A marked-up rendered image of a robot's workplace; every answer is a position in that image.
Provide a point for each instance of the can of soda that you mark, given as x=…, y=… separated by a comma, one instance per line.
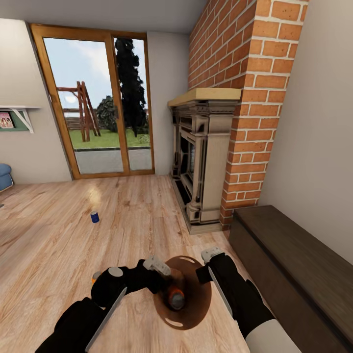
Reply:
x=95, y=276
x=174, y=297
x=95, y=217

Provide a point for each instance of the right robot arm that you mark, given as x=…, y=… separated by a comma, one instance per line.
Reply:
x=260, y=329

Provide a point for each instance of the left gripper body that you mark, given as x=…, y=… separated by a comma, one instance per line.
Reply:
x=148, y=278

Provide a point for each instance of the trash can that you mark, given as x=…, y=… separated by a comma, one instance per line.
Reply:
x=197, y=297

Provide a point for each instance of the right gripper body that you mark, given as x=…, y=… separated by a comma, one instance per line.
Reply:
x=203, y=274

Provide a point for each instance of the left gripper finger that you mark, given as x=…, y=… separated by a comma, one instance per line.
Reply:
x=165, y=284

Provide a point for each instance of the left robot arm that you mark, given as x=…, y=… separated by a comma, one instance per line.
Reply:
x=81, y=324

